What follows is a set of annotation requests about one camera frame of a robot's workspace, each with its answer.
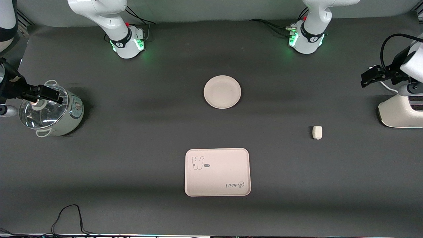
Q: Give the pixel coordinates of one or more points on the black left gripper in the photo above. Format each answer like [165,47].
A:
[389,72]

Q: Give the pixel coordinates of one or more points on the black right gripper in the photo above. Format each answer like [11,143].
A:
[14,88]

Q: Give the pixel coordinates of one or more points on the small white bun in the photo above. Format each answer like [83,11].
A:
[317,132]

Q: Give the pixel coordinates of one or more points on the round cream plate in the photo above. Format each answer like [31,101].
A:
[222,92]

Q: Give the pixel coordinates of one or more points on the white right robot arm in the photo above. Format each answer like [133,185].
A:
[109,19]

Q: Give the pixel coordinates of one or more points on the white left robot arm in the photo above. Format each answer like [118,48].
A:
[310,36]

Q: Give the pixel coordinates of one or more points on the cream rectangular rabbit tray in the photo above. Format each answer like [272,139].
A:
[218,177]

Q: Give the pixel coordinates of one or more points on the glass pot lid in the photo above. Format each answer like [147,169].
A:
[43,114]

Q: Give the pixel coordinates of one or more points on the pale green electric pot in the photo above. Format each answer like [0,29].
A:
[71,115]

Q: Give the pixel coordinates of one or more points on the aluminium frame rail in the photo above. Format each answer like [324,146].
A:
[419,12]
[24,19]

